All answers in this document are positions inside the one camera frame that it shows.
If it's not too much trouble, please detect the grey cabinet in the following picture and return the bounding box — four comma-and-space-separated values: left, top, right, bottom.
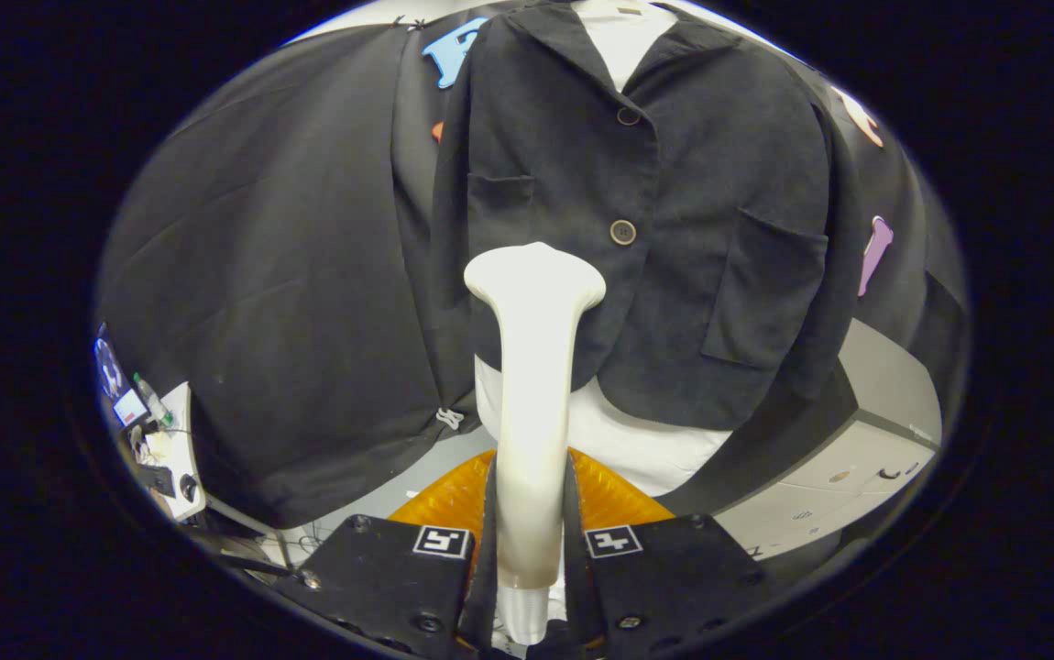
664, 318, 942, 562

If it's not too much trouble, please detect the black backdrop cloth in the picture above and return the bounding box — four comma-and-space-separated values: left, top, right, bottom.
96, 0, 970, 528

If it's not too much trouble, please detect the clear bottle green cap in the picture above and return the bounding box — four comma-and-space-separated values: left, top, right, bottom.
133, 371, 174, 429

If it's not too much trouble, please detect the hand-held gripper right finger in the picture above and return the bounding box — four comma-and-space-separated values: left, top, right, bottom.
565, 449, 780, 659

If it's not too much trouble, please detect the white mannequin torso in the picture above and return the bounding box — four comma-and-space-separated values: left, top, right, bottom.
475, 0, 734, 501

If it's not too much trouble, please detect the white side desk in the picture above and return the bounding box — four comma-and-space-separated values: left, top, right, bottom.
128, 380, 209, 523

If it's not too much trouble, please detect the black jacket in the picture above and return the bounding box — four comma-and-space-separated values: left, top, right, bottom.
429, 0, 867, 432

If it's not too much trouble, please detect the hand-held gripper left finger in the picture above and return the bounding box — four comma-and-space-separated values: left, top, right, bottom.
275, 449, 499, 659

